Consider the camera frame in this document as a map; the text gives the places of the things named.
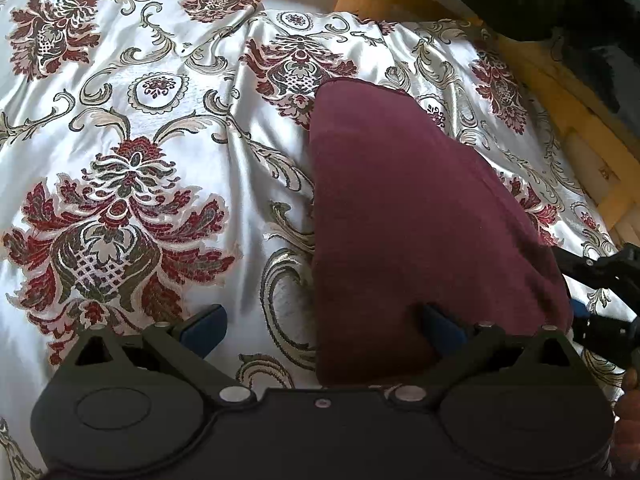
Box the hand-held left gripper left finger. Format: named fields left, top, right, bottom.
left=64, top=304, right=256, bottom=406

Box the person's right hand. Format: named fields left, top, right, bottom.
left=611, top=366, right=640, bottom=473

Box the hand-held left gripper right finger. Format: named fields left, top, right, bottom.
left=391, top=302, right=588, bottom=406

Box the floral satin bedspread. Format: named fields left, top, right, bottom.
left=0, top=0, right=632, bottom=480

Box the wooden bed frame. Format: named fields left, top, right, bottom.
left=239, top=0, right=640, bottom=261

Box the maroon knit cardigan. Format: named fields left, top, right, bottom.
left=306, top=79, right=575, bottom=387

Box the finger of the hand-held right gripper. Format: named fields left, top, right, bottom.
left=551, top=241, right=640, bottom=292
left=570, top=298, right=640, bottom=377

